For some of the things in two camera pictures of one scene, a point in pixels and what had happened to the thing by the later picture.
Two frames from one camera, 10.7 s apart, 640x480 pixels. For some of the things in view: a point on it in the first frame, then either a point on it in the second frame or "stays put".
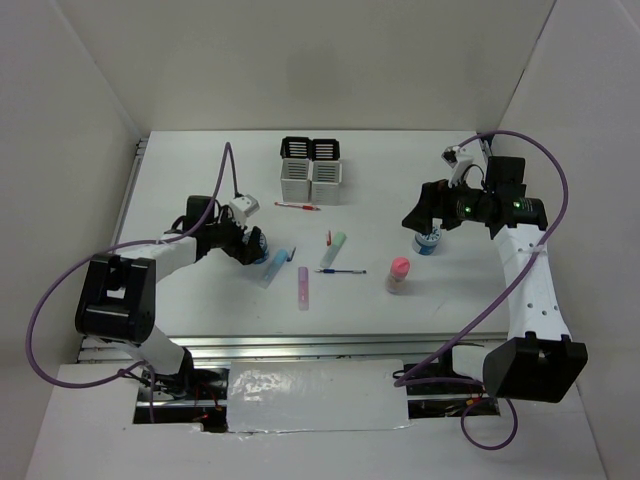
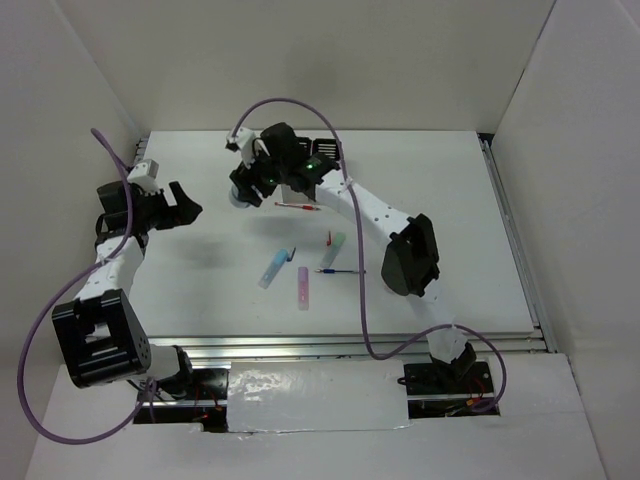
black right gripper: [440, 195] -> [249, 177]
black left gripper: [244, 253] -> [186, 211]
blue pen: [333, 271] stays put
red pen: [299, 206] stays put
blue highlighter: [275, 268] stays put
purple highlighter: [303, 288] stays put
